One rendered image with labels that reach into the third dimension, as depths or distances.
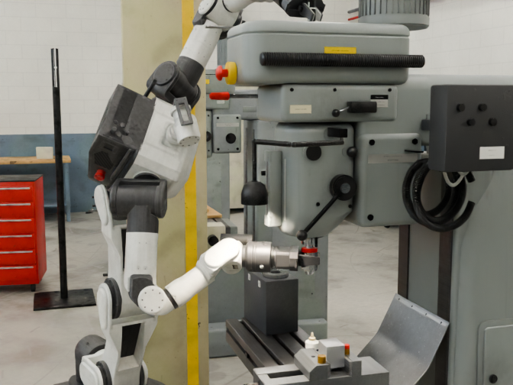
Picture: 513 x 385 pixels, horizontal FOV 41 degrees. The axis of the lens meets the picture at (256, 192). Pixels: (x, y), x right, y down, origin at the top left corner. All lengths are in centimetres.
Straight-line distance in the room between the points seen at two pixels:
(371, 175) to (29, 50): 923
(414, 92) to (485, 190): 34
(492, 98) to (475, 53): 697
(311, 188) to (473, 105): 47
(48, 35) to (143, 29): 732
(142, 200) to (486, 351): 106
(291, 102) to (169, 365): 231
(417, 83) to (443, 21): 743
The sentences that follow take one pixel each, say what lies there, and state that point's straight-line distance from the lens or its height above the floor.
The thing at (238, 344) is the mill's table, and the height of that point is 86.
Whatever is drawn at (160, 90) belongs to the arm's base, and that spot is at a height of 172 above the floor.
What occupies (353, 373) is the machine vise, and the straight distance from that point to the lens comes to 189.
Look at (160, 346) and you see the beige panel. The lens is 380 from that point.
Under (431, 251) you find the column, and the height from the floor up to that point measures 124.
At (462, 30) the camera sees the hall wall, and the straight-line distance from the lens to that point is 902.
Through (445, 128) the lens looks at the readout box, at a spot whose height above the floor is 162.
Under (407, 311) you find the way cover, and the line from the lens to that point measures 225.
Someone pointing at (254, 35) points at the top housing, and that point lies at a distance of 178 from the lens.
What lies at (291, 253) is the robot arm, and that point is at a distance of 195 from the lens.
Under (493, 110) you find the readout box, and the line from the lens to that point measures 178.
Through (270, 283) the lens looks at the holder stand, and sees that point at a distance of 233.
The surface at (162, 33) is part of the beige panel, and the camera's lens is 360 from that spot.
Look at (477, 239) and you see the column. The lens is 202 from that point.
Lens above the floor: 169
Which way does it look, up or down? 8 degrees down
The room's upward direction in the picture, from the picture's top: straight up
